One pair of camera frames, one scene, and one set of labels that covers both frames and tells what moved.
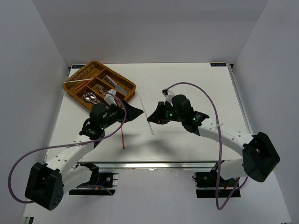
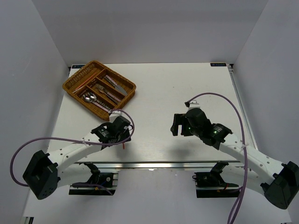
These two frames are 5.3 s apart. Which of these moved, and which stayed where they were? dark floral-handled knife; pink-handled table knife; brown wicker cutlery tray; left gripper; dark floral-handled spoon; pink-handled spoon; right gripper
Moved: left gripper; right gripper
Stayed: pink-handled spoon; brown wicker cutlery tray; pink-handled table knife; dark floral-handled spoon; dark floral-handled knife
